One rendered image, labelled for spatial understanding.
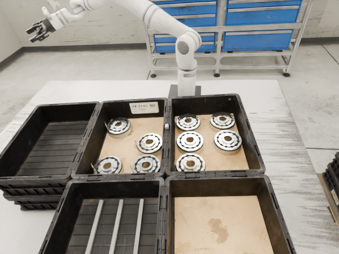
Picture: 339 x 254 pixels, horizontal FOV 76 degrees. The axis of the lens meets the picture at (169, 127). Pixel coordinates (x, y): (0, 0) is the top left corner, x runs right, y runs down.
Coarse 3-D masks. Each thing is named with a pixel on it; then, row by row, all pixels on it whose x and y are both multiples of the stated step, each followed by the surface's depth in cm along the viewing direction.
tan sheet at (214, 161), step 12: (204, 120) 95; (204, 132) 90; (204, 144) 85; (180, 156) 82; (204, 156) 81; (216, 156) 80; (228, 156) 80; (240, 156) 80; (216, 168) 77; (228, 168) 76; (240, 168) 76
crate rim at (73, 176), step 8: (96, 112) 90; (96, 120) 86; (88, 136) 80; (80, 152) 74; (80, 160) 72; (160, 168) 67; (72, 176) 67; (80, 176) 67; (88, 176) 67; (96, 176) 66; (104, 176) 66; (112, 176) 66; (120, 176) 66; (128, 176) 66; (136, 176) 65; (144, 176) 65; (160, 176) 65
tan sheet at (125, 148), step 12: (132, 120) 99; (144, 120) 99; (156, 120) 98; (132, 132) 94; (144, 132) 93; (156, 132) 92; (108, 144) 90; (120, 144) 89; (132, 144) 89; (120, 156) 84; (132, 156) 84; (156, 156) 83
